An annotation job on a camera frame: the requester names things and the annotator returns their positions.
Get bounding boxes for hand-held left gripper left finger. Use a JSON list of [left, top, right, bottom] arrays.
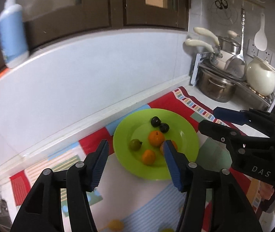
[[10, 139, 109, 232]]

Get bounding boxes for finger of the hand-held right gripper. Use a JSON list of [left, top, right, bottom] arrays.
[[213, 107, 275, 136], [199, 120, 275, 148]]

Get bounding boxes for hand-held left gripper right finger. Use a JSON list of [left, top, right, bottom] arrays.
[[163, 139, 265, 232]]

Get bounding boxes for orange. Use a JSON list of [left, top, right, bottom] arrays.
[[160, 140, 178, 154], [148, 130, 165, 147], [142, 149, 156, 166]]

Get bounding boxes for green plate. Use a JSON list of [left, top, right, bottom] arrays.
[[113, 109, 199, 180]]

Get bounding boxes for green tomato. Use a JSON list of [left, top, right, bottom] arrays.
[[128, 138, 143, 151]]

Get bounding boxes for person's right hand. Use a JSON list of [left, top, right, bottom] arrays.
[[259, 182, 275, 200]]

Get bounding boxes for steel stockpot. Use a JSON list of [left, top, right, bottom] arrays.
[[197, 68, 237, 103]]

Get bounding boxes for white steel dish rack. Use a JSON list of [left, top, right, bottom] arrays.
[[191, 53, 275, 112]]

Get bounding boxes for colourful patterned table mat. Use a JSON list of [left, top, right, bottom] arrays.
[[9, 86, 275, 232]]

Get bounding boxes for white ceramic pot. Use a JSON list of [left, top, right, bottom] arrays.
[[246, 55, 275, 96]]

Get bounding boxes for steel slotted turner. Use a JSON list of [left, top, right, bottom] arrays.
[[225, 7, 248, 79]]

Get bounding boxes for steel pot with lid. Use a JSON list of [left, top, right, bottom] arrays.
[[216, 30, 241, 55]]

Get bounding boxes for white rice paddle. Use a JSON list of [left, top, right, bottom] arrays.
[[254, 12, 268, 52]]

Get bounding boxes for black scissors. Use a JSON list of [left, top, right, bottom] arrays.
[[215, 0, 228, 10]]

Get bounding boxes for dark wooden window sash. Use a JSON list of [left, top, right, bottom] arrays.
[[123, 0, 192, 32], [0, 0, 124, 83]]

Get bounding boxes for white blue pump bottle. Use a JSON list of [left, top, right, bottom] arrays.
[[0, 0, 30, 69]]

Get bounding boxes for white wall outlets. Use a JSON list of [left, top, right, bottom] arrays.
[[247, 39, 275, 66]]

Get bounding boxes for cream handled pan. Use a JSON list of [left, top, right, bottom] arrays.
[[193, 27, 225, 58], [185, 39, 227, 70]]

